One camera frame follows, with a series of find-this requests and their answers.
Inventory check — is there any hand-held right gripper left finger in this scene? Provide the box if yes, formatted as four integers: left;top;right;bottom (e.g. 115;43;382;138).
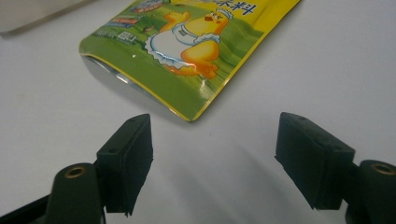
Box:
95;113;154;217

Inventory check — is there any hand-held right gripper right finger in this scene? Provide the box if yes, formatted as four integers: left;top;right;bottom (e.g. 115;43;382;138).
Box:
275;111;356;211

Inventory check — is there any yellow green spout pouch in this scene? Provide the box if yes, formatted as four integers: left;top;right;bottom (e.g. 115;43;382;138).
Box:
78;0;303;122

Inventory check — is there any white divided plastic box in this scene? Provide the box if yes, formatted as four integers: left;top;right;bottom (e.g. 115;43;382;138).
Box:
0;0;96;35

